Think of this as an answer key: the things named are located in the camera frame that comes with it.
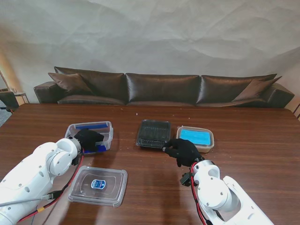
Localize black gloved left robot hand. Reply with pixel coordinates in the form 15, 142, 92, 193
74, 128, 105, 153

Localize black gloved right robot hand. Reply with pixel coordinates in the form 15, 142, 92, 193
162, 138, 203, 168

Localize clear container with blue clips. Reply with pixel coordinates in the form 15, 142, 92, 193
64, 120, 114, 157

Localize clear lid with blue insert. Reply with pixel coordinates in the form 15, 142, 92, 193
176, 126, 215, 149

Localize kraft paper food container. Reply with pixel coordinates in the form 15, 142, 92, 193
176, 140, 215, 154

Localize thin clear plastic tray lid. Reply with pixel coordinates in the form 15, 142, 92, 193
135, 119, 172, 150

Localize clear lid with blue label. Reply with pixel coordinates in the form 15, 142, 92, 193
67, 165, 128, 208

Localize black ribbed plastic tray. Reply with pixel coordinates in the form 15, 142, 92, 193
137, 120, 171, 150

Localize brown leather cushion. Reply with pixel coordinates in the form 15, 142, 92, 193
48, 72, 94, 96
232, 76, 283, 102

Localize dark brown leather sofa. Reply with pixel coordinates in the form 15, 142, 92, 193
33, 66, 295, 109

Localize small side table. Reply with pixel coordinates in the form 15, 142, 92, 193
13, 88, 30, 104

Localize black office chair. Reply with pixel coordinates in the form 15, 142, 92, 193
0, 90, 20, 113

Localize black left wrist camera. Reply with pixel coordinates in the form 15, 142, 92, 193
71, 154, 82, 167

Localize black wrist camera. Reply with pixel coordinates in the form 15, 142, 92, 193
71, 154, 82, 167
180, 172, 192, 187

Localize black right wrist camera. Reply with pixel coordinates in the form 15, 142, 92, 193
180, 172, 192, 187

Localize red black left arm cables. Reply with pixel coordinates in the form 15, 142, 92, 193
17, 147, 85, 223

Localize red black arm cables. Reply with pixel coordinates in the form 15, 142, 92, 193
17, 147, 85, 223
190, 163, 210, 225

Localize red black right arm cables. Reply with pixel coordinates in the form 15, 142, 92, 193
190, 163, 210, 225

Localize grey network cable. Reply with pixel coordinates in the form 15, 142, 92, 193
0, 191, 63, 207

